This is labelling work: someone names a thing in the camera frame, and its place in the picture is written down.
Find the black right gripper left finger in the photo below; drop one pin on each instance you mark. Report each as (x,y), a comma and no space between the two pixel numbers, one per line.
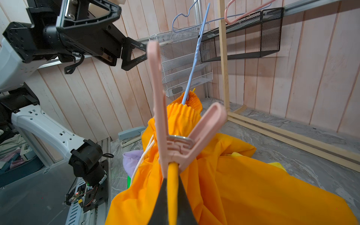
(160,212)

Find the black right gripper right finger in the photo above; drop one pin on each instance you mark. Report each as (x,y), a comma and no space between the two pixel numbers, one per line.
(185,215)

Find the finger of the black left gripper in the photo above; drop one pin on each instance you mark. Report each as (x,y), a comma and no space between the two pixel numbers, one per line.
(132,53)

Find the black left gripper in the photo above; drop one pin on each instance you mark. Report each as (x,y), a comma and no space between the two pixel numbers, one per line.
(68,29)

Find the light blue wire hanger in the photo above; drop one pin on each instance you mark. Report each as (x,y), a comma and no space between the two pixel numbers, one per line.
(192,18)

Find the orange shorts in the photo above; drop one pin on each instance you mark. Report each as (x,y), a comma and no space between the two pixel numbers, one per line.
(225,190)

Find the purple shorts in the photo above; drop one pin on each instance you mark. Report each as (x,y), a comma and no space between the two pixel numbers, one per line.
(130,160)

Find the pink clothespin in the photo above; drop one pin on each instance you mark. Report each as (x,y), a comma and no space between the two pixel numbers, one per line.
(181,132)

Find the yellow shorts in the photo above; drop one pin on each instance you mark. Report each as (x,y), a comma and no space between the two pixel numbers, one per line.
(275,164)

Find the pink wire hanger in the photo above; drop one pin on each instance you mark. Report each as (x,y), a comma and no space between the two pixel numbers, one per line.
(236,10)

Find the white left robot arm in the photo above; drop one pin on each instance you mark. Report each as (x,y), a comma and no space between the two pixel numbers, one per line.
(21,107)

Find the green plastic basket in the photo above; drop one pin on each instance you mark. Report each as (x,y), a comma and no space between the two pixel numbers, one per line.
(128,182)

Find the wooden clothes rack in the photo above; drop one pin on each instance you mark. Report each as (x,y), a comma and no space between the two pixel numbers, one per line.
(315,77)

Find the white wire mesh shelf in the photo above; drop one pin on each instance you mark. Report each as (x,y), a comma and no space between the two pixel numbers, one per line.
(177,52)

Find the black mesh wall basket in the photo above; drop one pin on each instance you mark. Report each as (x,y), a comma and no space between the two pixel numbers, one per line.
(256,35)

